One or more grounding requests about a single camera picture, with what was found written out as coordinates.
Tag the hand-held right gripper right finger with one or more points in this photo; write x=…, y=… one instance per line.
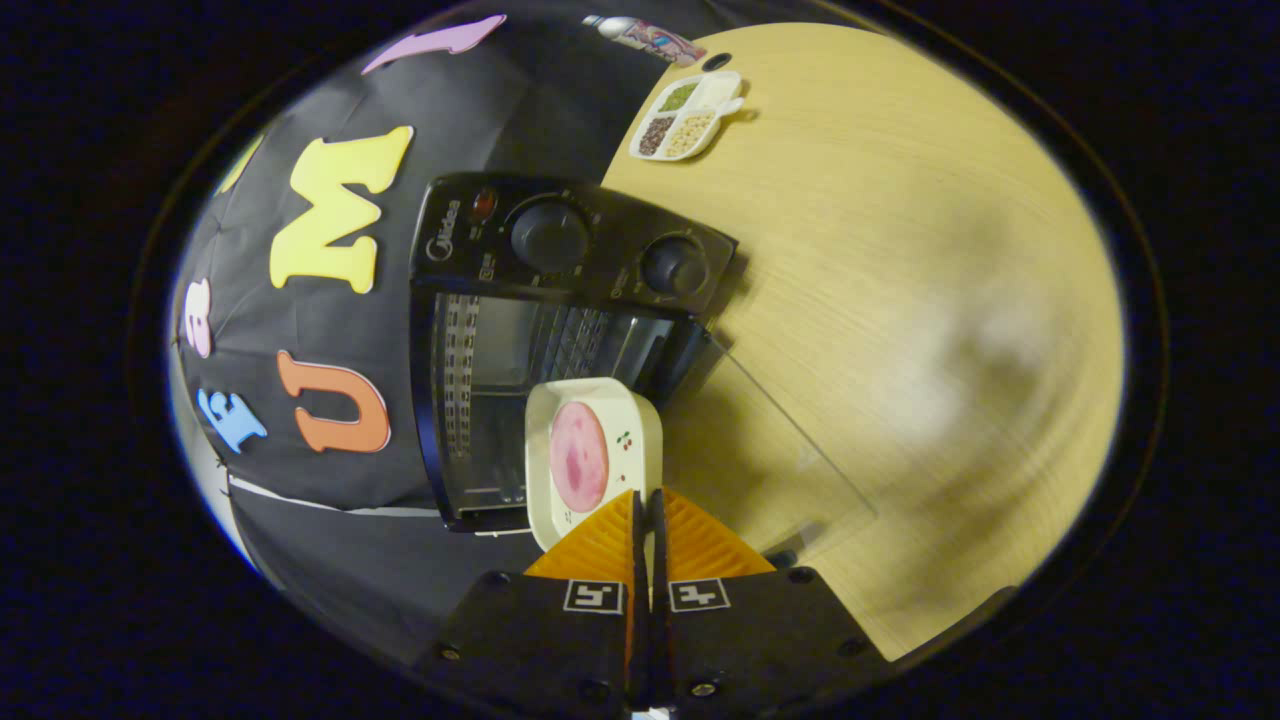
x=760, y=630

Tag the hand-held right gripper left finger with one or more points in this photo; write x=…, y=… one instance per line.
x=540, y=640

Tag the pink ham slice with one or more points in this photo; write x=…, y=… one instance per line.
x=578, y=458

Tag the cream square plate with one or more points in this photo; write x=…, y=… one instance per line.
x=635, y=440

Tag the black electric oven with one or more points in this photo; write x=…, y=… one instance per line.
x=560, y=240

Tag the white divided snack dish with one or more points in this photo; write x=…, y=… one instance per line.
x=690, y=115

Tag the black backdrop cloth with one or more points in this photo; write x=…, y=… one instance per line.
x=480, y=110

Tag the silver bottle with colourful label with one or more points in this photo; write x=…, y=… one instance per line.
x=650, y=38

